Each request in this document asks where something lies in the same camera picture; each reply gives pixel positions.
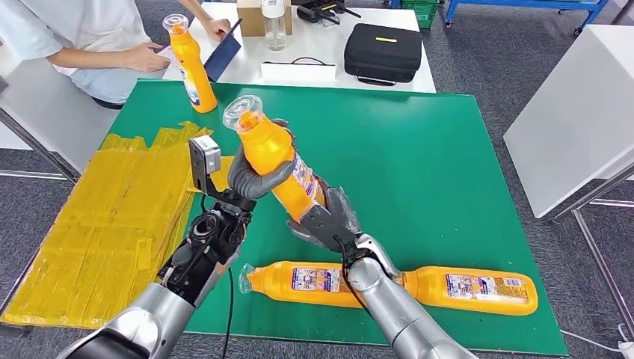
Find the blue wheeled rack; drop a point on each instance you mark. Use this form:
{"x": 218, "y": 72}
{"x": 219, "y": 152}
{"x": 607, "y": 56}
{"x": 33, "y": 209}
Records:
{"x": 520, "y": 4}

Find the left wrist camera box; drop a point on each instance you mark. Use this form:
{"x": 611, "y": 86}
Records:
{"x": 204, "y": 156}

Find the green table board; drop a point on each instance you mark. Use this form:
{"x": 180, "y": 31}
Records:
{"x": 396, "y": 148}

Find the black remote controller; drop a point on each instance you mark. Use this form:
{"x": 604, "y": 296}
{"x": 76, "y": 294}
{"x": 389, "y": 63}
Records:
{"x": 317, "y": 12}

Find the orange detergent bottle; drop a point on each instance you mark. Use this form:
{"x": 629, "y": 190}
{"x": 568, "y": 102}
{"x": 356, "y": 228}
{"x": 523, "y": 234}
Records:
{"x": 267, "y": 148}
{"x": 190, "y": 64}
{"x": 475, "y": 292}
{"x": 277, "y": 282}

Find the brown cardboard box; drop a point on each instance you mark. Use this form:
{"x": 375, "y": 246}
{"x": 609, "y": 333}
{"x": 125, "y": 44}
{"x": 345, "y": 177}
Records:
{"x": 249, "y": 19}

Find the flat white box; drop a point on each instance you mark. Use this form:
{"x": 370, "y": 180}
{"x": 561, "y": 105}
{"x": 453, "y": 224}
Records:
{"x": 297, "y": 74}

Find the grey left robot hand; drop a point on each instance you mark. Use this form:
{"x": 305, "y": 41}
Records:
{"x": 247, "y": 186}

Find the person's left forearm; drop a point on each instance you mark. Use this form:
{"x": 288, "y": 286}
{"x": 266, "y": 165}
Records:
{"x": 195, "y": 10}

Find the green plastic crate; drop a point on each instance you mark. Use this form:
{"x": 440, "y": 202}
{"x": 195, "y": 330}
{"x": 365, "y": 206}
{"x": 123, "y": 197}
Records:
{"x": 421, "y": 16}

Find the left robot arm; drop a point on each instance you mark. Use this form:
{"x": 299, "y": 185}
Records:
{"x": 193, "y": 267}

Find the dark blue tablet case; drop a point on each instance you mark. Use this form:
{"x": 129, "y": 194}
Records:
{"x": 224, "y": 54}

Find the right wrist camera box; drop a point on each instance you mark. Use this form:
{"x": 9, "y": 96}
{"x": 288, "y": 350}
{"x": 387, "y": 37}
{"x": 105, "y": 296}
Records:
{"x": 324, "y": 225}

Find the yellow taped plastic sheet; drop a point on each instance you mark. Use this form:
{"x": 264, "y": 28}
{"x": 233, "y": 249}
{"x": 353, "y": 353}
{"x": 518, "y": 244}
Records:
{"x": 89, "y": 238}

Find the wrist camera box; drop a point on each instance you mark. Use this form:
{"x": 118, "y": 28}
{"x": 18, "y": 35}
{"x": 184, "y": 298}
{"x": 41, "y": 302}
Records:
{"x": 324, "y": 225}
{"x": 204, "y": 156}

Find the pale pink phone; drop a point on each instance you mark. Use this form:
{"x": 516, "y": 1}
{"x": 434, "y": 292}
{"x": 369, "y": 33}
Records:
{"x": 166, "y": 53}

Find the clear bottle with white lid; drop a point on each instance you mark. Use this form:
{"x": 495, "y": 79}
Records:
{"x": 274, "y": 30}

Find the person's left hand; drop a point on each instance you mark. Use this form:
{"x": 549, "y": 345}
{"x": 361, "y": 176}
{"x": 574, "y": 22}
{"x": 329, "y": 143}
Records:
{"x": 218, "y": 29}

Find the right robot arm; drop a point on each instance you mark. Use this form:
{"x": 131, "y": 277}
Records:
{"x": 396, "y": 312}

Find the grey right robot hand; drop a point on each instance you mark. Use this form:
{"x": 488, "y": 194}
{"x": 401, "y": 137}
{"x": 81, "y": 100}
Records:
{"x": 346, "y": 213}

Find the white table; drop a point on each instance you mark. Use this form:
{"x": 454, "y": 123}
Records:
{"x": 54, "y": 129}
{"x": 317, "y": 44}
{"x": 569, "y": 119}

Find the metal table frame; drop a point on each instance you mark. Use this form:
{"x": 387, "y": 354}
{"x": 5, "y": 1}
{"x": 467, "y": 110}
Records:
{"x": 594, "y": 192}

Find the person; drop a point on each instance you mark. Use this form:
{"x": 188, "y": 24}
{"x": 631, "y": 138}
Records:
{"x": 84, "y": 25}

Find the person's right hand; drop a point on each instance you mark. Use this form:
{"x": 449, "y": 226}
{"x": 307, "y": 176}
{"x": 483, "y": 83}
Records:
{"x": 146, "y": 57}

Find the metal table leg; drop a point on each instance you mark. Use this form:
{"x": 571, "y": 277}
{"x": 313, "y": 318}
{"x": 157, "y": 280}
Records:
{"x": 39, "y": 145}

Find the black carry case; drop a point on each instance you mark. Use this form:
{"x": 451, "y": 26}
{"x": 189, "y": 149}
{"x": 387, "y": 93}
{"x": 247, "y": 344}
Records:
{"x": 383, "y": 53}

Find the person's right forearm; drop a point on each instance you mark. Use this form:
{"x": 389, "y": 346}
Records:
{"x": 84, "y": 58}

